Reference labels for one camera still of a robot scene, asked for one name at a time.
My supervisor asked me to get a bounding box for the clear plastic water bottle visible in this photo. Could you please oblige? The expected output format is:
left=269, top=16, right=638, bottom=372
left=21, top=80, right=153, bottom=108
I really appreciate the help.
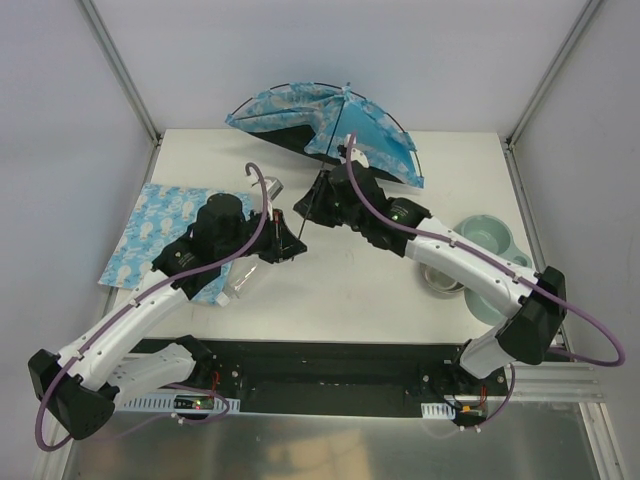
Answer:
left=215, top=257, right=259, bottom=307

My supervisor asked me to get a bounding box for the blue snowman pet tent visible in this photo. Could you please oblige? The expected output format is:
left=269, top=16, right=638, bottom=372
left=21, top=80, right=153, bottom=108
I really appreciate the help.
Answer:
left=223, top=79, right=426, bottom=190

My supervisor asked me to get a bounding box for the thin black tent pole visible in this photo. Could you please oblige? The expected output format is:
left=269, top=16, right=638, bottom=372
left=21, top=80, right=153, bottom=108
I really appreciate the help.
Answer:
left=232, top=79, right=425, bottom=184

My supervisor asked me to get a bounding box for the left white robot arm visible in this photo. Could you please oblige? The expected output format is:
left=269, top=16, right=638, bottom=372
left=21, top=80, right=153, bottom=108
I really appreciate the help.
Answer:
left=28, top=193, right=307, bottom=451

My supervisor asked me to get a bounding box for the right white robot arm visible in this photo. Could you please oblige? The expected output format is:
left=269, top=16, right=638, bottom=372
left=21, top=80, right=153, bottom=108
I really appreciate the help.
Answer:
left=294, top=162, right=566, bottom=395

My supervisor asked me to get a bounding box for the blue snowman tent mat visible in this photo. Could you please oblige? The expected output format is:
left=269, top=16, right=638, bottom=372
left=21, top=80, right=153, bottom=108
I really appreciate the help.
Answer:
left=97, top=182, right=249, bottom=307

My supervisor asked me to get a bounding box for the green double pet bowl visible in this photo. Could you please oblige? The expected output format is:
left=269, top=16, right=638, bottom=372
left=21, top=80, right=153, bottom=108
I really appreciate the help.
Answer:
left=454, top=215, right=533, bottom=326

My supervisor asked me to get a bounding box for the stainless steel bowl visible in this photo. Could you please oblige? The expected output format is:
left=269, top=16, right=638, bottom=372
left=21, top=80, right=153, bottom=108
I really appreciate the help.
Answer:
left=419, top=263, right=465, bottom=299

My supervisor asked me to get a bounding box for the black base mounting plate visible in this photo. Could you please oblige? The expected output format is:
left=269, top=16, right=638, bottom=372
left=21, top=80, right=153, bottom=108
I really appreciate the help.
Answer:
left=94, top=334, right=574, bottom=416

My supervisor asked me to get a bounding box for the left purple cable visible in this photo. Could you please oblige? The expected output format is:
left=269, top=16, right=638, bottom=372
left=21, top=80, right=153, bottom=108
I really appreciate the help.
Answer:
left=33, top=160, right=281, bottom=454

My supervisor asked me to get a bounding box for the right aluminium frame post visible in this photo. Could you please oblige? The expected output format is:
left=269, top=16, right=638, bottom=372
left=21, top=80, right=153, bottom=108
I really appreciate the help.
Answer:
left=504, top=0, right=616, bottom=149

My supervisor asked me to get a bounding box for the aluminium frame post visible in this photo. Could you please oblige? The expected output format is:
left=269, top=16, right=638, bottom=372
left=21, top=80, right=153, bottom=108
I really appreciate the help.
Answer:
left=77, top=0, right=161, bottom=144
left=504, top=0, right=616, bottom=149

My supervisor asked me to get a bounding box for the left aluminium frame post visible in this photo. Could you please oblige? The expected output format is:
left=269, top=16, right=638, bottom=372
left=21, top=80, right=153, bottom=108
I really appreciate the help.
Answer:
left=77, top=0, right=161, bottom=144

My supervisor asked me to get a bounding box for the aluminium front rail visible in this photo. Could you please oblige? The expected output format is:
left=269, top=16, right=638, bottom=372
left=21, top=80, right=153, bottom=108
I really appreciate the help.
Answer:
left=64, top=352, right=606, bottom=401

